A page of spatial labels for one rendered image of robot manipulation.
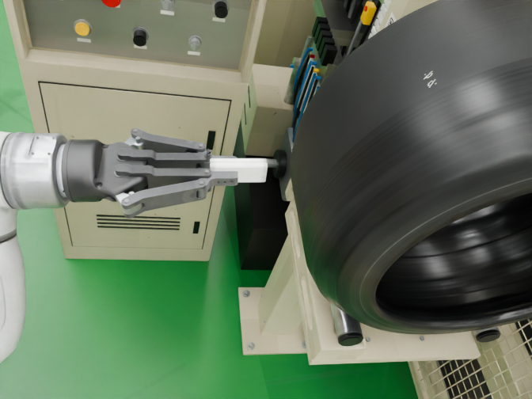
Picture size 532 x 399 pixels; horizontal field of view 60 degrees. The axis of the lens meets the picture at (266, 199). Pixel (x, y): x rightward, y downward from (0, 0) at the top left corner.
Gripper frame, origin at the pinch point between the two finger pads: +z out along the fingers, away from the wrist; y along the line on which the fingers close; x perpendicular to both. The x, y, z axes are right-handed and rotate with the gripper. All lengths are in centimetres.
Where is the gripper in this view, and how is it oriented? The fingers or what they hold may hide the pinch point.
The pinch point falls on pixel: (237, 170)
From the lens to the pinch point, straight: 57.9
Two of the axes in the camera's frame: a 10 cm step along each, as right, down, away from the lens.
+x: -1.0, 6.2, 7.8
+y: -0.9, -7.8, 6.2
